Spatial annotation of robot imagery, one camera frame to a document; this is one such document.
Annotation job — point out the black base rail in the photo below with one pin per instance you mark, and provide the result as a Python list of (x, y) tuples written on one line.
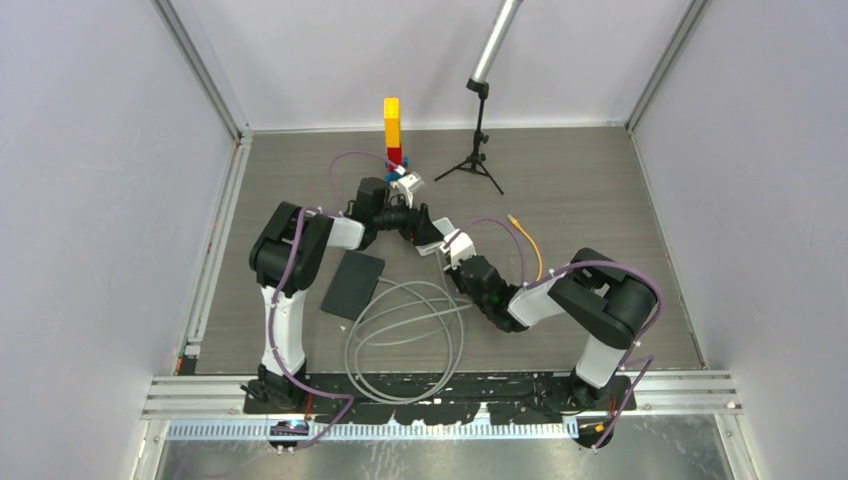
[(322, 404)]

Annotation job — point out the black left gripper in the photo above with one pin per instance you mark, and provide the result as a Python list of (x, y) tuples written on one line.
[(419, 227)]

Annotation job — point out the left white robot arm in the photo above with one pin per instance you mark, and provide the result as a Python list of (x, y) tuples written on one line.
[(287, 256)]

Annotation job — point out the black tripod with silver pole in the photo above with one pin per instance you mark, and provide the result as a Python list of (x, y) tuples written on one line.
[(477, 83)]

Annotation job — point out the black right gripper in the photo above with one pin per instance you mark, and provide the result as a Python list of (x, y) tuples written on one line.
[(456, 275)]

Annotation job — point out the dark grey foam pad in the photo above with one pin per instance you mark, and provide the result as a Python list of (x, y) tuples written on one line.
[(353, 285)]

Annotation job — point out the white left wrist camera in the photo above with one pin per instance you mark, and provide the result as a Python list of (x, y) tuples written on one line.
[(407, 183)]

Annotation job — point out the colourful toy block tower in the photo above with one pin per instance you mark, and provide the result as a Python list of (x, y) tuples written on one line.
[(393, 139)]

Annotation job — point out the white network switch box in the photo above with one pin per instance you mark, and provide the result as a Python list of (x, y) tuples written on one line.
[(445, 227)]

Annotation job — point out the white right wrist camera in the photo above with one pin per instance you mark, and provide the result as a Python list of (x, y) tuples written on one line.
[(456, 248)]

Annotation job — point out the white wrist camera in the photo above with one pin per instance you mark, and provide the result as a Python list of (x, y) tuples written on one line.
[(407, 183), (456, 248)]

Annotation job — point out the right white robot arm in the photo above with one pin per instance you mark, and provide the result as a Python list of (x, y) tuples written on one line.
[(613, 302)]

